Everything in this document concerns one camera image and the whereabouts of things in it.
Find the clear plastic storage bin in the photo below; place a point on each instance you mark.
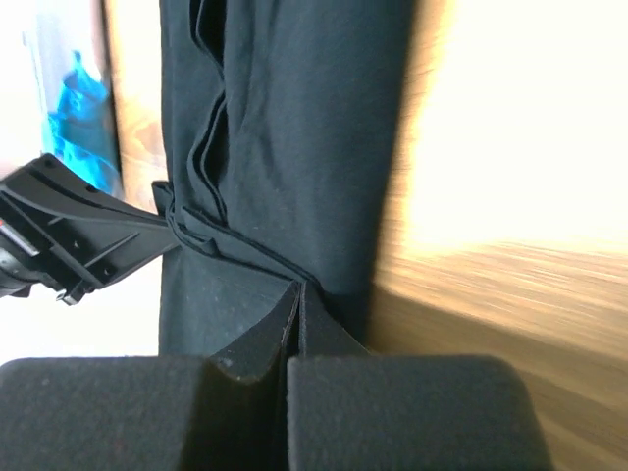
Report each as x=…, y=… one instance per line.
x=69, y=49

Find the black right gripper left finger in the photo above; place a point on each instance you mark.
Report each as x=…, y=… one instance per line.
x=221, y=412

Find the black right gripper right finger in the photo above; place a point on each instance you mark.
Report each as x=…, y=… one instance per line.
x=349, y=409

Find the teal t shirt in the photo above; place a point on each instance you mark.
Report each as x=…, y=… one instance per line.
x=83, y=129

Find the black t shirt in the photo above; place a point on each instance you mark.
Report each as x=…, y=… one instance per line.
x=278, y=120

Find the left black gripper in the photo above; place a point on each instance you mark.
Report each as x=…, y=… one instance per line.
x=109, y=238

